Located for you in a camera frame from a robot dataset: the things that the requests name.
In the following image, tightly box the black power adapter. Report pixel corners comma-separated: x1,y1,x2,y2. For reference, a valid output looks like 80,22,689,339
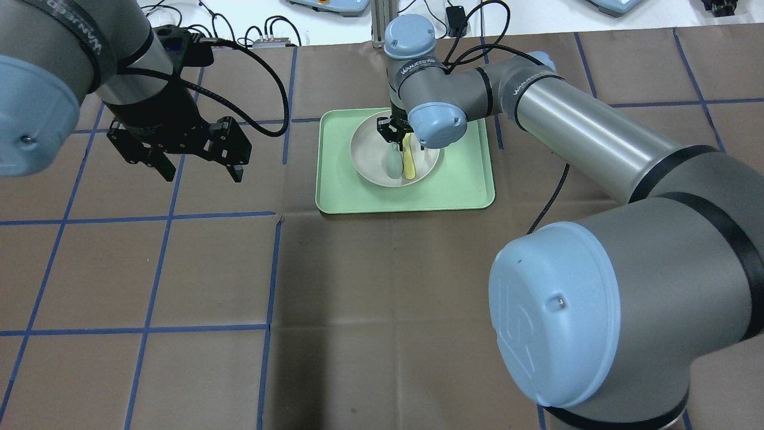
445,5,469,38

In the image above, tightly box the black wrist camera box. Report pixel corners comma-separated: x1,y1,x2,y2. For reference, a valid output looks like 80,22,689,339
153,25,214,75

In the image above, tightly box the light green plastic tray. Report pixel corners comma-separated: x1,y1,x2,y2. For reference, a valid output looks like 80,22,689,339
315,108,495,213

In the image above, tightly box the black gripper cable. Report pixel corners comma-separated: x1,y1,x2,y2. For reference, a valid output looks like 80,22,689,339
116,37,291,138
442,0,571,235

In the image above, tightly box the white round plate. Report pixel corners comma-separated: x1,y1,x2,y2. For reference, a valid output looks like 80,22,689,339
350,109,441,188

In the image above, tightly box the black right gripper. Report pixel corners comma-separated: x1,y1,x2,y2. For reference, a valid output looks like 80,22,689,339
376,102,426,151

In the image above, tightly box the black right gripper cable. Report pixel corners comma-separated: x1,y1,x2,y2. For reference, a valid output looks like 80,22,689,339
442,0,571,235

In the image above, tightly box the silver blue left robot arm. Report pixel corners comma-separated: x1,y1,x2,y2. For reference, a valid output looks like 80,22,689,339
1,1,252,182

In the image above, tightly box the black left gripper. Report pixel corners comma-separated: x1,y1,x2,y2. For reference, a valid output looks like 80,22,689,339
106,75,252,183

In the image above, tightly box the yellow plastic fork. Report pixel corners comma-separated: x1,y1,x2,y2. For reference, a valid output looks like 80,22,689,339
402,133,417,182

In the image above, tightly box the aluminium frame post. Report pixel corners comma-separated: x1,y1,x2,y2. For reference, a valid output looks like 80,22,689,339
370,0,398,49

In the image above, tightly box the blue teach pendant tablet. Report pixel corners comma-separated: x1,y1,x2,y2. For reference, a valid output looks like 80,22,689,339
587,0,642,17

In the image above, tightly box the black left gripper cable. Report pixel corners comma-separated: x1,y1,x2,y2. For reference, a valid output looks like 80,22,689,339
116,37,291,138

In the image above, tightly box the teal green plastic spoon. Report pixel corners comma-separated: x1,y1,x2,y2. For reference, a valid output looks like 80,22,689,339
384,142,403,180

